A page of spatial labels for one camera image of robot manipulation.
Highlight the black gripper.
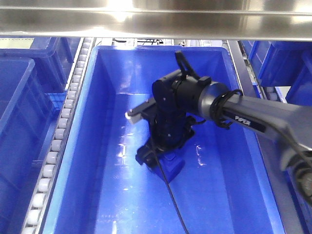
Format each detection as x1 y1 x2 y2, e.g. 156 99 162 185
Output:
125 97 195 171

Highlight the blue bottle-shaped block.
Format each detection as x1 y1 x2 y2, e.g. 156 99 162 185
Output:
158 152 185 183

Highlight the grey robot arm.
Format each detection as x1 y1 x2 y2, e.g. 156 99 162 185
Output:
125 69 312 203

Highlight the steel shelf beam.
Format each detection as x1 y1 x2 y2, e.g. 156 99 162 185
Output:
0 0 312 41

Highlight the large blue plastic bin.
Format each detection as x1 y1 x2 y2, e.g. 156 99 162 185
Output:
43 46 284 234

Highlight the blue bin far right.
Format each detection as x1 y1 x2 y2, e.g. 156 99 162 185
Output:
242 40 312 106

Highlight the blue bin far left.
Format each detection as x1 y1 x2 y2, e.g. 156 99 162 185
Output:
0 37 80 234

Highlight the white roller track left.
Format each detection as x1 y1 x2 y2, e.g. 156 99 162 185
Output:
21 37 97 234

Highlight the black cable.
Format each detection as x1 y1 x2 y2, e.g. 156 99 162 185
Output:
151 141 190 234

